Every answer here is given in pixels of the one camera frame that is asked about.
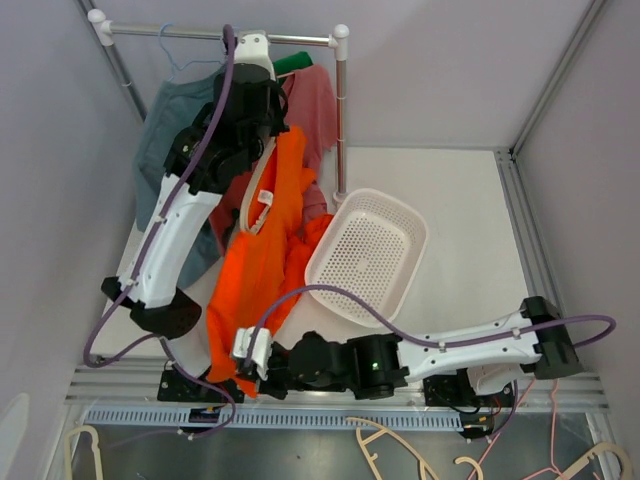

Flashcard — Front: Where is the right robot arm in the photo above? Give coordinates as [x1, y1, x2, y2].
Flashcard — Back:
[231, 296, 583, 405]

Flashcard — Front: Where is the beige floor hanger right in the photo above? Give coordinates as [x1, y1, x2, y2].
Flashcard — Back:
[557, 442, 633, 480]

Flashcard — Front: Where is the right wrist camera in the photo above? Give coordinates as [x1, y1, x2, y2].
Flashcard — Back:
[230, 327, 273, 381]

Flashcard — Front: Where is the pink floor hanger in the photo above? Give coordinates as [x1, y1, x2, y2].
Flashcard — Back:
[467, 380, 565, 480]

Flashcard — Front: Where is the beige hanger on floor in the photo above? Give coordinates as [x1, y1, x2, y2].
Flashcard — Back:
[345, 416, 440, 480]

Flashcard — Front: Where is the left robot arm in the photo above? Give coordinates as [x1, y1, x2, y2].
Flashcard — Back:
[101, 63, 287, 401]

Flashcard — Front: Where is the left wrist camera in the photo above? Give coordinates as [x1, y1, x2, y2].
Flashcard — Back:
[234, 30, 273, 70]

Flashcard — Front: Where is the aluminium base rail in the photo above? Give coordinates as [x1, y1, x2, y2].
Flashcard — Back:
[64, 362, 611, 432]

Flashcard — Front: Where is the blue hanger left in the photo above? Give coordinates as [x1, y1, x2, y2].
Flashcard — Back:
[158, 23, 226, 82]

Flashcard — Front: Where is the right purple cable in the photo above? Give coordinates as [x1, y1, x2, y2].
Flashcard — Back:
[243, 284, 617, 374]

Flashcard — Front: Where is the white perforated plastic basket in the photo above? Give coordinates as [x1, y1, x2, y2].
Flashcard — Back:
[304, 188, 429, 322]

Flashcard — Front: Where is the beige floor hanger left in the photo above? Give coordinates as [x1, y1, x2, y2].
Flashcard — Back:
[63, 424, 105, 480]

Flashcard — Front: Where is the grey blue t shirt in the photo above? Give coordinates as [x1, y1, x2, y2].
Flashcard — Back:
[133, 75, 220, 290]

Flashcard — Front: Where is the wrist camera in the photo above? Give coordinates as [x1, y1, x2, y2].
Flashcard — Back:
[234, 30, 273, 70]
[230, 327, 273, 381]

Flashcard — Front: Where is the orange t shirt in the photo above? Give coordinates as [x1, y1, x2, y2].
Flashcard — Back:
[206, 126, 332, 397]

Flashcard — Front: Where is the metal clothes rack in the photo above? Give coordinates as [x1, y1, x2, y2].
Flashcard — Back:
[82, 1, 349, 206]

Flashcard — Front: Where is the green t shirt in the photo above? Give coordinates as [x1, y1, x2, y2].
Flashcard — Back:
[273, 51, 313, 77]

